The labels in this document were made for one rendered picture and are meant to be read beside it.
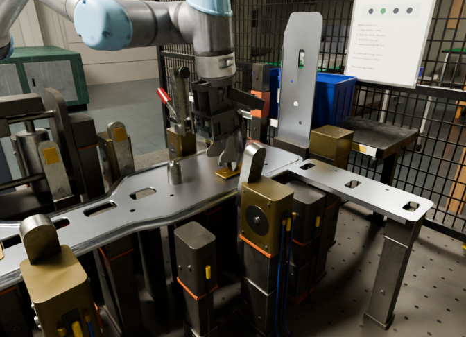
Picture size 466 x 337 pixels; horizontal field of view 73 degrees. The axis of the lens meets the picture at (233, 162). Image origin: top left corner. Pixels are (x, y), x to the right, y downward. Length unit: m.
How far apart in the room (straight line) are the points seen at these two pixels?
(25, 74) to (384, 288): 5.18
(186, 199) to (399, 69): 0.72
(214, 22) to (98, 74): 7.44
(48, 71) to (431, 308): 5.23
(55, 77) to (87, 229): 4.94
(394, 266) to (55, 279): 0.60
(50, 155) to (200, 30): 0.38
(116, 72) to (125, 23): 7.55
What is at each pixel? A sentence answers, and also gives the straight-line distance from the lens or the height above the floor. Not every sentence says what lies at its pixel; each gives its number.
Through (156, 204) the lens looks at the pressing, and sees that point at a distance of 0.62.
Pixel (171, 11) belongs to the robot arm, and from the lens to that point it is 0.63.
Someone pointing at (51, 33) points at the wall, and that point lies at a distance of 7.80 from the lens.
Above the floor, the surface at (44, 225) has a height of 1.10.
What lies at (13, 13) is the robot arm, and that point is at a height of 1.34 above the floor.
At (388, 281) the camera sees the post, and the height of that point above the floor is 0.83.
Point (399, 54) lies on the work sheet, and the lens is 1.06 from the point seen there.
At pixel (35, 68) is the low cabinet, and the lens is 5.43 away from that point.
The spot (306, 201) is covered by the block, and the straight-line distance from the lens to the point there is 0.67.
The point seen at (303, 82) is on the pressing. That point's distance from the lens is 0.88.
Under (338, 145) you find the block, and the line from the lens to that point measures 0.82.
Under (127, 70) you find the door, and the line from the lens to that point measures 8.18.
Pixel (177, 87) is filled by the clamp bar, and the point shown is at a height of 1.17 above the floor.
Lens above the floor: 1.32
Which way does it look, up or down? 24 degrees down
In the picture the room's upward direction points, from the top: straight up
